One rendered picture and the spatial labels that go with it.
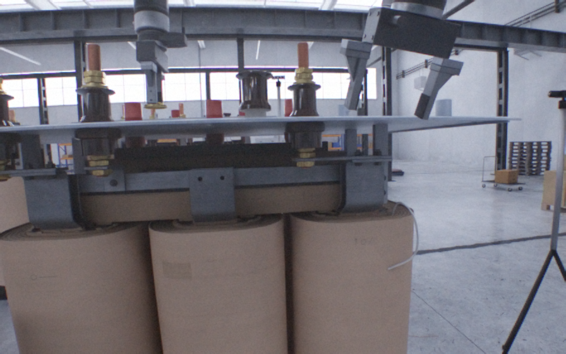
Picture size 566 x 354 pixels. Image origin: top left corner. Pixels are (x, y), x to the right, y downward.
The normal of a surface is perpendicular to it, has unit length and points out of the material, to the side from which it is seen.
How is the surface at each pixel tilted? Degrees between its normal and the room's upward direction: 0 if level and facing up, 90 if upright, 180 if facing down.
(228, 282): 90
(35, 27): 90
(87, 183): 90
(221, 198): 90
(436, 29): 113
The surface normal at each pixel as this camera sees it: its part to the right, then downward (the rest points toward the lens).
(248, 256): 0.37, 0.09
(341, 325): -0.01, 0.11
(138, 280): 0.95, 0.00
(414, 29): 0.11, 0.49
